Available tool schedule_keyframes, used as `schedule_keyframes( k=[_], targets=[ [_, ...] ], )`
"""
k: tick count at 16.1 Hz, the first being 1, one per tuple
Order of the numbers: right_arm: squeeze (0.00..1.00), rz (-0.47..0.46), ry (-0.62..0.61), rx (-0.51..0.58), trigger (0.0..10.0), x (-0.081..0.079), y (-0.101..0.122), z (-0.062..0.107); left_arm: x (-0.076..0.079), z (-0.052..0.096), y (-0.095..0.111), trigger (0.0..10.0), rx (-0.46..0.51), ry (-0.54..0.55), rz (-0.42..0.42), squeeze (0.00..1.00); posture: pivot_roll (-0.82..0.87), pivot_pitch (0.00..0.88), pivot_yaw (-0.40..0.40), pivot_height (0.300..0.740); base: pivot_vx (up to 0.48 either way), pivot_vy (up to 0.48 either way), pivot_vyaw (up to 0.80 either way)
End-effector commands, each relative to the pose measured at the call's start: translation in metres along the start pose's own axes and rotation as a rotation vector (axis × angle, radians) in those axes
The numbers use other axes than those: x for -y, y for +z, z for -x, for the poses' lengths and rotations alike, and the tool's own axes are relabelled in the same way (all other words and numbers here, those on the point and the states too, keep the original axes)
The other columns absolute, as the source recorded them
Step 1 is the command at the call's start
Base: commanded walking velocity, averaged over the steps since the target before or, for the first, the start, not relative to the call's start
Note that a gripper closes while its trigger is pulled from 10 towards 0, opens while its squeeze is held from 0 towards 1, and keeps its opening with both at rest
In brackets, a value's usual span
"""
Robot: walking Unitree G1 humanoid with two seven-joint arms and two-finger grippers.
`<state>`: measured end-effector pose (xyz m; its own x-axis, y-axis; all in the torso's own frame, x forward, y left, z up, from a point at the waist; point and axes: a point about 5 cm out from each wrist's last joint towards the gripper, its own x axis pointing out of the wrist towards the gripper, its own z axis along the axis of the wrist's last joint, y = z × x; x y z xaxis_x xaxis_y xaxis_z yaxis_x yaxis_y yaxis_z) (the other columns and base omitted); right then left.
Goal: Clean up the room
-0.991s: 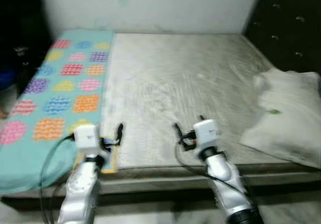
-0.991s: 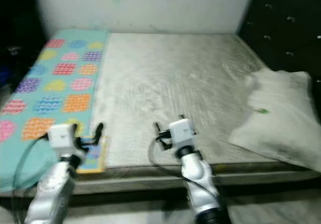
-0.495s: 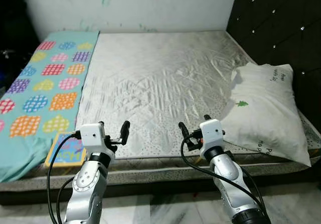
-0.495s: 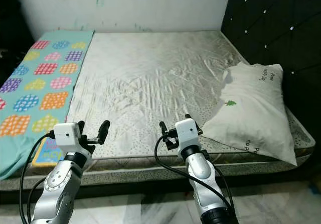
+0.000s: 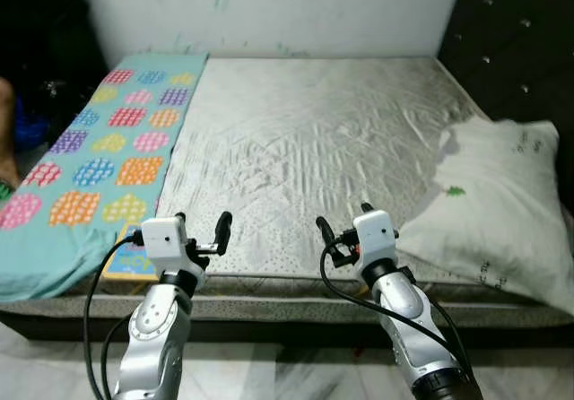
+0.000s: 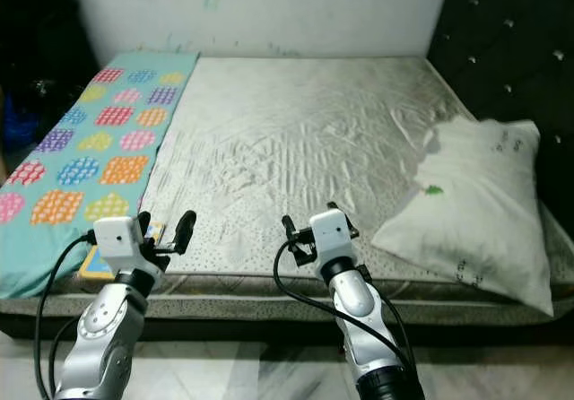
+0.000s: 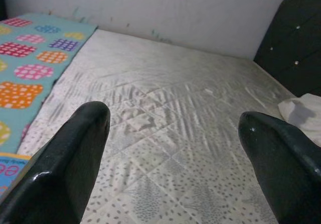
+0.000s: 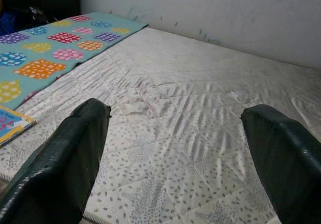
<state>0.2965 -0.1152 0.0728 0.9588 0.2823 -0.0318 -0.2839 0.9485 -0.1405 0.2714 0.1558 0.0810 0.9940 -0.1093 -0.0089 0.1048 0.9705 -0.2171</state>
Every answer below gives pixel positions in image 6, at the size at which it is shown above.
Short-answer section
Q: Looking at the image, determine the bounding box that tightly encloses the teal blanket with colourful patches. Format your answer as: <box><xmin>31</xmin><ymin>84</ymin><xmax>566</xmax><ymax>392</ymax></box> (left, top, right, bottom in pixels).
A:
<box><xmin>0</xmin><ymin>51</ymin><xmax>201</xmax><ymax>299</ymax></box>

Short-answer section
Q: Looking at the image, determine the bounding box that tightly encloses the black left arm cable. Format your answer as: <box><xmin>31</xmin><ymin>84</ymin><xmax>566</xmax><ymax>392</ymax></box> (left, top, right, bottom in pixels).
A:
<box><xmin>32</xmin><ymin>229</ymin><xmax>96</xmax><ymax>400</ymax></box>

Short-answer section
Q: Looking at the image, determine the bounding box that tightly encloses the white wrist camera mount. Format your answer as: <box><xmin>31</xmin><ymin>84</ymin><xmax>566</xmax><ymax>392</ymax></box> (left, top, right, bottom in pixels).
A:
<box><xmin>309</xmin><ymin>208</ymin><xmax>356</xmax><ymax>260</ymax></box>
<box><xmin>91</xmin><ymin>215</ymin><xmax>159</xmax><ymax>281</ymax></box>

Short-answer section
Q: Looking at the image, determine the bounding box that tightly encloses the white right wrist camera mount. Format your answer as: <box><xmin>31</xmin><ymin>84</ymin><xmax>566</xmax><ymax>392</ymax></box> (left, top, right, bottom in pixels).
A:
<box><xmin>309</xmin><ymin>208</ymin><xmax>356</xmax><ymax>260</ymax></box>

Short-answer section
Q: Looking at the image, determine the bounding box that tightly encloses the black bed frame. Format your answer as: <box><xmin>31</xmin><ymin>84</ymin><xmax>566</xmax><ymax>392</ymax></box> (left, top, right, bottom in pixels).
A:
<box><xmin>0</xmin><ymin>314</ymin><xmax>574</xmax><ymax>343</ymax></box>

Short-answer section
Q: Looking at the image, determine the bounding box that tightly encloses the black tufted headboard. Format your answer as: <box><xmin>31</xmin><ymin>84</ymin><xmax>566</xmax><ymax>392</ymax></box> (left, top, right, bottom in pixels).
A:
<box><xmin>425</xmin><ymin>0</ymin><xmax>574</xmax><ymax>241</ymax></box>

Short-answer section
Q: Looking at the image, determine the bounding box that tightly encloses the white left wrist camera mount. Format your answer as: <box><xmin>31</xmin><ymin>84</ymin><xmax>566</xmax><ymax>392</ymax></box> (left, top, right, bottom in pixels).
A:
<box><xmin>91</xmin><ymin>215</ymin><xmax>159</xmax><ymax>281</ymax></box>

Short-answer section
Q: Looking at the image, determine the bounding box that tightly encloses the white pillow with green print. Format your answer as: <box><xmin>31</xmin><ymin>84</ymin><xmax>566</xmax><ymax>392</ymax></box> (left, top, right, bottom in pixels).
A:
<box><xmin>371</xmin><ymin>117</ymin><xmax>556</xmax><ymax>318</ymax></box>

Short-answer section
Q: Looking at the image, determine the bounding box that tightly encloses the white patterned mattress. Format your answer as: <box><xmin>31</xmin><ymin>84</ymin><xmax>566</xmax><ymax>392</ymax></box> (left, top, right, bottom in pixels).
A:
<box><xmin>0</xmin><ymin>55</ymin><xmax>562</xmax><ymax>326</ymax></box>

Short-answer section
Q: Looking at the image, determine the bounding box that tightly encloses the blue plastic item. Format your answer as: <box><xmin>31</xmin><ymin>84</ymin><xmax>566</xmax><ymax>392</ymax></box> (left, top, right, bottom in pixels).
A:
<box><xmin>4</xmin><ymin>94</ymin><xmax>38</xmax><ymax>155</ymax></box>

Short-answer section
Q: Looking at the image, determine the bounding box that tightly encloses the blue children's picture book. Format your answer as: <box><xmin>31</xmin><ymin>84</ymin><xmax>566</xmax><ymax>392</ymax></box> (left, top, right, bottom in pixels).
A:
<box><xmin>78</xmin><ymin>222</ymin><xmax>168</xmax><ymax>281</ymax></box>

